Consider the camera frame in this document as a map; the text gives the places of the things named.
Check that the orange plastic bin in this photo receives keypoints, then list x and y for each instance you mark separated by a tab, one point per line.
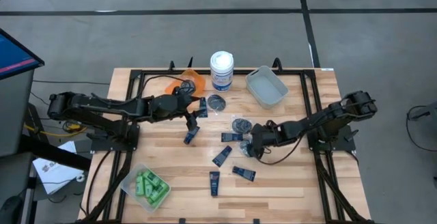
198	80

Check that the black side desk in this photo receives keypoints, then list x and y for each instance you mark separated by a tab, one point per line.
51	152

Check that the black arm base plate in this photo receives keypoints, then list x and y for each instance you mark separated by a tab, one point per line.
102	145
341	145

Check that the green travel size bottle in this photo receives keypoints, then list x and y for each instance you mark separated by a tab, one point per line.
149	189
155	201
140	185
150	177
159	190

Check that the grey cabinet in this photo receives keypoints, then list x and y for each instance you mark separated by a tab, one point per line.
13	114

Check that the white wipes canister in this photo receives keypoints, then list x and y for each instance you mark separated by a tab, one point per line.
222	70

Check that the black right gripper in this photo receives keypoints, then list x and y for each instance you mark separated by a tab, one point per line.
268	135

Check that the grey plastic bin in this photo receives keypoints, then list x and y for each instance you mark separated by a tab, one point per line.
266	87

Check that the dark blue toiletry tube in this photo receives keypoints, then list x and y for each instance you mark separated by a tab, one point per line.
214	183
191	135
222	156
231	137
203	105
244	173

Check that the black table edge clip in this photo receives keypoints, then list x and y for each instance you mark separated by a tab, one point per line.
256	221
182	221

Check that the blue screen monitor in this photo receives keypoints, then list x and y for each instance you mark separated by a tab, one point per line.
13	56

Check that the clear plastic bin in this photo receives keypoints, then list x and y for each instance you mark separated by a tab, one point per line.
131	188

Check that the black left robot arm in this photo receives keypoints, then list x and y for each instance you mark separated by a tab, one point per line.
102	104

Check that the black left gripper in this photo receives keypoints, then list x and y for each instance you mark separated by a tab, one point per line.
169	106

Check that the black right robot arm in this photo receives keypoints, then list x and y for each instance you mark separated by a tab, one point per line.
327	118

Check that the black aluminium table frame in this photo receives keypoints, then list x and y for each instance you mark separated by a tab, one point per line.
239	71

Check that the white printed papers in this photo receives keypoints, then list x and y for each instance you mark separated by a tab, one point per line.
54	176

